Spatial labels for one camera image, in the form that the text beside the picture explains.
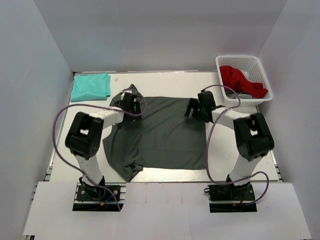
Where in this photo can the white plastic basket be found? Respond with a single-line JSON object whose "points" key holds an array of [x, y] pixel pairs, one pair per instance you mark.
{"points": [[253, 71]]}

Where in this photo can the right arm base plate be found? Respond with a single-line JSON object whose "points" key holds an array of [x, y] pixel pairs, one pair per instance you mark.
{"points": [[231, 199]]}

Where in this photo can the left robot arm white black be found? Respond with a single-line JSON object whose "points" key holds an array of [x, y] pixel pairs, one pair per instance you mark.
{"points": [[84, 136]]}

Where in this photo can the folded teal t shirt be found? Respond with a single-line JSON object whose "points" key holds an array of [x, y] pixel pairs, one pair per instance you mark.
{"points": [[90, 87]]}

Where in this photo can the red t shirt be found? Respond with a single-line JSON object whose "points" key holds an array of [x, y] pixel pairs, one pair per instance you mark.
{"points": [[236, 80]]}

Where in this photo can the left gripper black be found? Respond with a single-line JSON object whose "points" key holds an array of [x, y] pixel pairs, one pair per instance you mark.
{"points": [[137, 111]]}

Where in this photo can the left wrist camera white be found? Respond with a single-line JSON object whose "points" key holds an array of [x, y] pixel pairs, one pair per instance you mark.
{"points": [[128, 95]]}

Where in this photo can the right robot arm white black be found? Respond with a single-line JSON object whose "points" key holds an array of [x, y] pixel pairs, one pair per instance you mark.
{"points": [[252, 134]]}

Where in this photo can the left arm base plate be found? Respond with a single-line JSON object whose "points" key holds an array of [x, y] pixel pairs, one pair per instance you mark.
{"points": [[88, 201]]}

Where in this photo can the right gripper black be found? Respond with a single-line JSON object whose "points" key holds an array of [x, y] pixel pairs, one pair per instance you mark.
{"points": [[194, 103]]}

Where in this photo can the light grey t shirt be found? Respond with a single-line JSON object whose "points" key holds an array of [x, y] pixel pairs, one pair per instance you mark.
{"points": [[241, 95]]}

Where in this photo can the dark grey t shirt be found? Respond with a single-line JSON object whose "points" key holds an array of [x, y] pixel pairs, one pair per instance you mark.
{"points": [[164, 138]]}

